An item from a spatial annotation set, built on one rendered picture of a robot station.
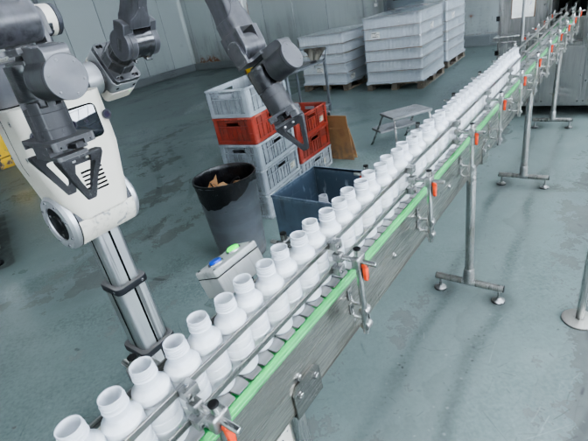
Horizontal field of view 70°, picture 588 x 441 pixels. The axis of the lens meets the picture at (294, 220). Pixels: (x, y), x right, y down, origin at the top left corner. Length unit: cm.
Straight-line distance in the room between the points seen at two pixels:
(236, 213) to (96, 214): 172
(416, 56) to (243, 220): 521
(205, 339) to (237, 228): 220
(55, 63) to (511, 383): 201
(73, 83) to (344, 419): 170
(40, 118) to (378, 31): 715
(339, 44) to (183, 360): 763
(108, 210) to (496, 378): 173
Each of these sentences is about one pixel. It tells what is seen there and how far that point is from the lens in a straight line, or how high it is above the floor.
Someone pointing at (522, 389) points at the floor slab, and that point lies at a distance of 216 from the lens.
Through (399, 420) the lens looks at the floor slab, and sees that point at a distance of 199.
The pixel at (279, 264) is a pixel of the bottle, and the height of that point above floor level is 113.
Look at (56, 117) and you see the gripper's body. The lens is 70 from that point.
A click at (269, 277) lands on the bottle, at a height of 114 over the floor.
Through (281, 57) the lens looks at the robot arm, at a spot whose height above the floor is 151.
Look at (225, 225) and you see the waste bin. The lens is 292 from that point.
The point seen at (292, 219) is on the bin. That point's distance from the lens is 166.
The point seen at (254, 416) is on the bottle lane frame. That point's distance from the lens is 87.
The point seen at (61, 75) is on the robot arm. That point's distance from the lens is 63.
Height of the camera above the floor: 161
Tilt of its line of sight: 27 degrees down
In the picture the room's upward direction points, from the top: 11 degrees counter-clockwise
